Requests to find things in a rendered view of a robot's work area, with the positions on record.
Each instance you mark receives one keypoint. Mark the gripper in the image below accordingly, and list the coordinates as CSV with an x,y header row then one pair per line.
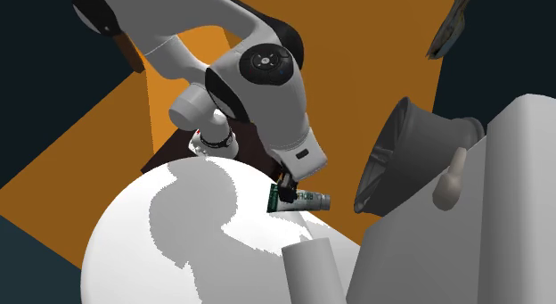
x,y
287,191

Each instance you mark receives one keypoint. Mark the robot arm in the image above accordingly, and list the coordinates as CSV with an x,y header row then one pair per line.
x,y
269,116

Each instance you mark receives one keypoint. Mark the white and green tube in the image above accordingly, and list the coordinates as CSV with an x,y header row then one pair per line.
x,y
310,201

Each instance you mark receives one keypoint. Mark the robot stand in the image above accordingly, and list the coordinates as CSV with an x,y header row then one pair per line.
x,y
253,140

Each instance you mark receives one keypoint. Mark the dark grey waste bin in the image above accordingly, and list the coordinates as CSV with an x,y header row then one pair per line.
x,y
417,155

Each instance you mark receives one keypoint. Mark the brown wooden board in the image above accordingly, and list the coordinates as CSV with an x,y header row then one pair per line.
x,y
131,55

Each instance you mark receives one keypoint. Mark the patterned wall picture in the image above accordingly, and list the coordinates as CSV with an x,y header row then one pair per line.
x,y
449,31

